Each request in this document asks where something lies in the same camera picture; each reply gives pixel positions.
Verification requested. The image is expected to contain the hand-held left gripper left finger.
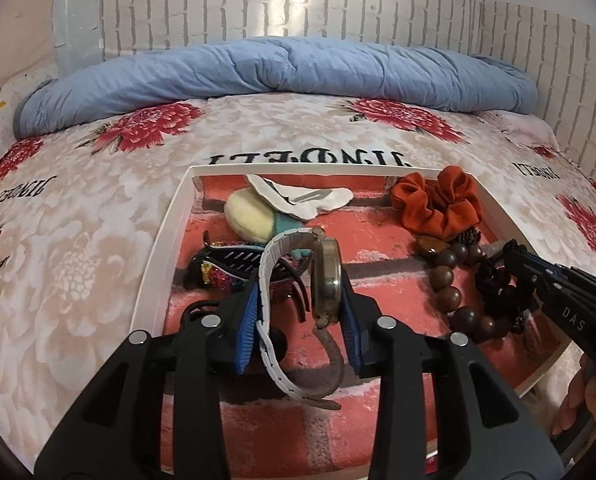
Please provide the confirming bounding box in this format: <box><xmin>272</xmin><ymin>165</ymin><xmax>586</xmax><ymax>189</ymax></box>
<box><xmin>33</xmin><ymin>279</ymin><xmax>262</xmax><ymax>480</ymax></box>

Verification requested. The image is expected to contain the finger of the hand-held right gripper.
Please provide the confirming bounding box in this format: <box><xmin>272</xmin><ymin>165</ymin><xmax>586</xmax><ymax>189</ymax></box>
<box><xmin>500</xmin><ymin>240</ymin><xmax>579</xmax><ymax>281</ymax></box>
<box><xmin>508</xmin><ymin>271</ymin><xmax>565</xmax><ymax>317</ymax></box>

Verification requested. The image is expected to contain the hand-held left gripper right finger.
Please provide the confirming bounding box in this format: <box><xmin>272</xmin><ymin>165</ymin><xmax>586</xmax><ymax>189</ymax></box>
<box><xmin>340</xmin><ymin>269</ymin><xmax>565</xmax><ymax>480</ymax></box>

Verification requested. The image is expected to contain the black hair tie with bell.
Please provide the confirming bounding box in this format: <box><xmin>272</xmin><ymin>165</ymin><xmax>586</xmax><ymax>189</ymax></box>
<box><xmin>475</xmin><ymin>255</ymin><xmax>530</xmax><ymax>335</ymax></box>

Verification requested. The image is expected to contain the spiky brown seed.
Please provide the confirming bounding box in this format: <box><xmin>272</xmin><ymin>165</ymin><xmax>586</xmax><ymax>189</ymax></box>
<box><xmin>454</xmin><ymin>226</ymin><xmax>482</xmax><ymax>249</ymax></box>

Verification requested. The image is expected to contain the white strap wristwatch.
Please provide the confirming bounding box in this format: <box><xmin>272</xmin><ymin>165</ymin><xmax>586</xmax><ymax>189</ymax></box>
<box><xmin>255</xmin><ymin>226</ymin><xmax>347</xmax><ymax>411</ymax></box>

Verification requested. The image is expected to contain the black hair claw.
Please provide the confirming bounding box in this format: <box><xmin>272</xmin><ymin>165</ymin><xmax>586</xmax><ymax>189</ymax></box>
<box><xmin>187</xmin><ymin>231</ymin><xmax>311</xmax><ymax>322</ymax></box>

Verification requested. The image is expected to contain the brown wooden bead bracelet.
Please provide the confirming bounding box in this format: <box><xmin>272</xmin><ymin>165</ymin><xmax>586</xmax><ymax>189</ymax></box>
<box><xmin>429</xmin><ymin>242</ymin><xmax>497</xmax><ymax>344</ymax></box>

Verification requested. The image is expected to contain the white tray with brick lining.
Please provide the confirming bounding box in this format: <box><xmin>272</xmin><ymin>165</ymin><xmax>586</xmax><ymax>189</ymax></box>
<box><xmin>128</xmin><ymin>164</ymin><xmax>587</xmax><ymax>480</ymax></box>

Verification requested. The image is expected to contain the brown stone pendant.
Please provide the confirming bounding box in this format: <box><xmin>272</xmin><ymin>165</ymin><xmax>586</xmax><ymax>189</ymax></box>
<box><xmin>411</xmin><ymin>236</ymin><xmax>452</xmax><ymax>259</ymax></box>

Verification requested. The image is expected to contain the yellow and teal plush puff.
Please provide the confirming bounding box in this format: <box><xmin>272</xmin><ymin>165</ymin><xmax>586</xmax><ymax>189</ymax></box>
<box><xmin>225</xmin><ymin>188</ymin><xmax>301</xmax><ymax>242</ymax></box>

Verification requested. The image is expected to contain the orange scrunchie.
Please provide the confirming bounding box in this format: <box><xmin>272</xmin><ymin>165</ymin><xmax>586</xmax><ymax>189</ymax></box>
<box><xmin>390</xmin><ymin>165</ymin><xmax>482</xmax><ymax>239</ymax></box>

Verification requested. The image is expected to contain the white sock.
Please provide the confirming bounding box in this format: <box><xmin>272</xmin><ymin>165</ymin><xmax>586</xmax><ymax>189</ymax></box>
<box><xmin>243</xmin><ymin>174</ymin><xmax>354</xmax><ymax>222</ymax></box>

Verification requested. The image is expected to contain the person's right hand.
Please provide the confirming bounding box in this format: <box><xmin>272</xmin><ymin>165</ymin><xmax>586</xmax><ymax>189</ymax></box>
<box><xmin>552</xmin><ymin>356</ymin><xmax>596</xmax><ymax>437</ymax></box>

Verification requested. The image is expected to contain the pink pillow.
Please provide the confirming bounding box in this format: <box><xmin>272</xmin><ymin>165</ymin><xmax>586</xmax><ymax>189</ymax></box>
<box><xmin>478</xmin><ymin>109</ymin><xmax>560</xmax><ymax>150</ymax></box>

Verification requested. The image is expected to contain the floral fleece blanket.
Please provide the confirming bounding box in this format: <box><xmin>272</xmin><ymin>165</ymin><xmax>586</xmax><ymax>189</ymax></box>
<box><xmin>0</xmin><ymin>77</ymin><xmax>596</xmax><ymax>411</ymax></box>

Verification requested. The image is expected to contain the blue rolled duvet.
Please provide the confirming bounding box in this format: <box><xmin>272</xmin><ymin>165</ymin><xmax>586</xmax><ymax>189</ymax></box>
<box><xmin>13</xmin><ymin>37</ymin><xmax>539</xmax><ymax>139</ymax></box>

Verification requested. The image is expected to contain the clear plastic sheet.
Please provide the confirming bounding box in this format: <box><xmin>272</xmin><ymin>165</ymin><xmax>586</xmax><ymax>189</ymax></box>
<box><xmin>52</xmin><ymin>0</ymin><xmax>105</xmax><ymax>75</ymax></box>

